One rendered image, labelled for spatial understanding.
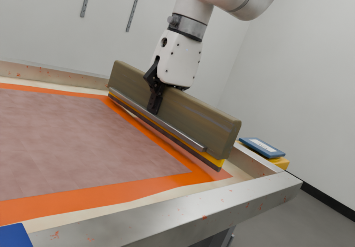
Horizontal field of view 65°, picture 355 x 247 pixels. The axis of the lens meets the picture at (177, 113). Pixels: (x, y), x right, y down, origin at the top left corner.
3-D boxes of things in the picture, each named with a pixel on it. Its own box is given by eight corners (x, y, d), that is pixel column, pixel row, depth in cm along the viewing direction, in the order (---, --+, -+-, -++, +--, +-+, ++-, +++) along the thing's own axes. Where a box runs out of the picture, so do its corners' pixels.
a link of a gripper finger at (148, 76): (143, 65, 53) (148, 90, 56) (174, 51, 56) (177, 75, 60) (140, 63, 53) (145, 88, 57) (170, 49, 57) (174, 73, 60)
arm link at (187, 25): (185, 15, 50) (180, 30, 51) (214, 29, 57) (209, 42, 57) (159, 8, 55) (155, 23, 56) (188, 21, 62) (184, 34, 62)
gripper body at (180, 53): (181, 26, 51) (162, 84, 53) (214, 39, 58) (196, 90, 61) (156, 18, 56) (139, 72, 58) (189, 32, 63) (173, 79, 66)
